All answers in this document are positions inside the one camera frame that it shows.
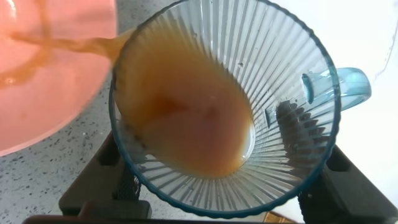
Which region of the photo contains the brown tea liquid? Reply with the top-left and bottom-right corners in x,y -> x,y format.
0,27 -> 256,180

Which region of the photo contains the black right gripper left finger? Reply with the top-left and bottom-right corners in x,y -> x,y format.
58,132 -> 153,218

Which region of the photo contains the ribbed blue glass cup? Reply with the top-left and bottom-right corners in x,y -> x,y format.
108,0 -> 373,219

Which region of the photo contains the pink bowl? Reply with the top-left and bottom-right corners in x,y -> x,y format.
0,0 -> 118,157

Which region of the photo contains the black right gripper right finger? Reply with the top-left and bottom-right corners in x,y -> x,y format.
275,99 -> 398,224

